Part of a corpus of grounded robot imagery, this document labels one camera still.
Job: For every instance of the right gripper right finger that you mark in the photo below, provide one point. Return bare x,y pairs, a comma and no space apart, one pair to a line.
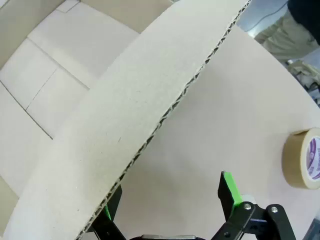
240,220

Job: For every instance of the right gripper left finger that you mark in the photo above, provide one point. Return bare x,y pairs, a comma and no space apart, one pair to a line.
116,207

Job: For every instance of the brown packing tape roll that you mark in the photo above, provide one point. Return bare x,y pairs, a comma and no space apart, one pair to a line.
292,160

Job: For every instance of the brown cardboard box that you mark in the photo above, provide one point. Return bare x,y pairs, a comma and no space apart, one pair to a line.
125,100

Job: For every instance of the person in black polo shirt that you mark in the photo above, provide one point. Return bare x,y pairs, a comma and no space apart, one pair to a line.
282,32

